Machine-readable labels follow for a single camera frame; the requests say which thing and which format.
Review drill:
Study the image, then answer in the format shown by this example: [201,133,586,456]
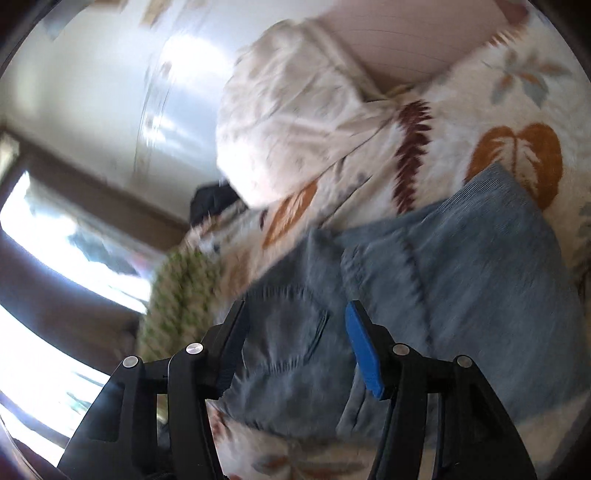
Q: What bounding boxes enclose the brown window frame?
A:
[0,122,191,356]

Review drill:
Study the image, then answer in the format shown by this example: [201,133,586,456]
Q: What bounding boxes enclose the blue denim pants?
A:
[221,162,581,455]

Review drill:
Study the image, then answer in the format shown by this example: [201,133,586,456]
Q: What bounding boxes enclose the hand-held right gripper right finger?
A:
[345,300,539,480]

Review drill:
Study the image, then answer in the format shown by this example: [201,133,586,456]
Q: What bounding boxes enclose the leaf print bed sheet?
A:
[178,9,591,480]

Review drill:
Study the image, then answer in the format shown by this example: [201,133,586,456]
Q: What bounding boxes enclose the white floral pillow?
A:
[215,18,393,208]

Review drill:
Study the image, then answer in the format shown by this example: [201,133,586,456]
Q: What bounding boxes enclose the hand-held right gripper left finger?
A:
[56,299,246,480]

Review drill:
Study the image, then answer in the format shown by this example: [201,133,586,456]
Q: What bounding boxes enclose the black cloth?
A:
[189,183,250,228]

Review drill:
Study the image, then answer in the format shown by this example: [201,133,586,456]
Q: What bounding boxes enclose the green patterned cloth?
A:
[137,249,225,365]

